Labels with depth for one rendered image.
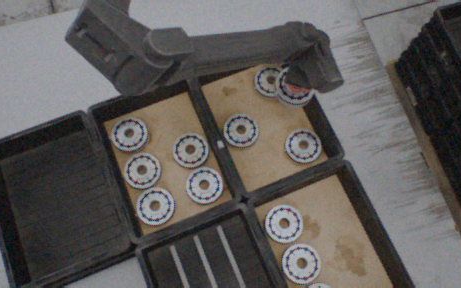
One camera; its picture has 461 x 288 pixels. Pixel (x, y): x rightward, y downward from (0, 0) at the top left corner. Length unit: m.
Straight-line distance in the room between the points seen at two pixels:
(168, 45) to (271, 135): 0.75
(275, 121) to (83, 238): 0.63
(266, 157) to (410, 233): 0.51
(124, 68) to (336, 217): 0.82
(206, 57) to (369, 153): 0.91
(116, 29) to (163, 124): 0.75
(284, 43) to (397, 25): 1.82
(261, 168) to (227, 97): 0.24
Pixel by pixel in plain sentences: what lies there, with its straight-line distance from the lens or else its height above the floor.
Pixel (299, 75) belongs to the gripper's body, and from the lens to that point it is 1.02.
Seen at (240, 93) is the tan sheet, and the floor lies 0.83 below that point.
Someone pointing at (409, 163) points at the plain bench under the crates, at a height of 0.70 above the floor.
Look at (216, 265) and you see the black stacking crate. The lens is 1.21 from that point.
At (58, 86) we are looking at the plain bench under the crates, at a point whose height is 0.70.
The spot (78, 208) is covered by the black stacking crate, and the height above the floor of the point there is 0.83.
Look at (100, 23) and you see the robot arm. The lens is 0.58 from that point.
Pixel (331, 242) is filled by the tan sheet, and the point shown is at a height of 0.83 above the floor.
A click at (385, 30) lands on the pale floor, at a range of 2.58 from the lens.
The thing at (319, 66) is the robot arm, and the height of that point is 1.26.
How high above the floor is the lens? 2.03
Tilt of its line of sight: 72 degrees down
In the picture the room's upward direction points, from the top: 4 degrees clockwise
